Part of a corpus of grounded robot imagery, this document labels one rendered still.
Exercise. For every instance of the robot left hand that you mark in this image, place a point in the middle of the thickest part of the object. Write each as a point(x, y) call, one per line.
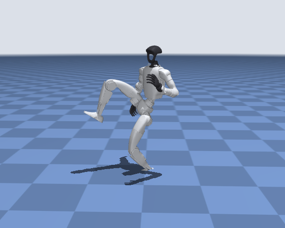
point(154, 80)

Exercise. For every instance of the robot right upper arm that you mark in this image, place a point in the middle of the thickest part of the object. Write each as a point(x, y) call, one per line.
point(139, 85)

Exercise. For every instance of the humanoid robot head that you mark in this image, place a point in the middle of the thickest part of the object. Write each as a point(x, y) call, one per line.
point(154, 50)

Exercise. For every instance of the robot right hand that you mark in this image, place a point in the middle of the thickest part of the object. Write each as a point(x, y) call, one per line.
point(133, 110)

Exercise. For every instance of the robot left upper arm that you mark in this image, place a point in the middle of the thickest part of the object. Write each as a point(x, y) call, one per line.
point(166, 75)

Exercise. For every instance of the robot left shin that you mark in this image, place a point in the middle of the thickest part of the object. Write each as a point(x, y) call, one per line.
point(138, 157)

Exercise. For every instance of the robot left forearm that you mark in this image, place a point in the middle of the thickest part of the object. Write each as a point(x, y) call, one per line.
point(169, 92)

